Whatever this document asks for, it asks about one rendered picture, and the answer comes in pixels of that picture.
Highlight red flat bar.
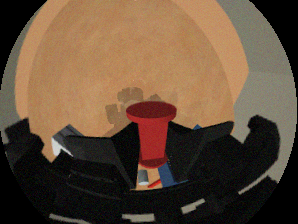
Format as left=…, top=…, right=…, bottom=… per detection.
left=148, top=179, right=161, bottom=188

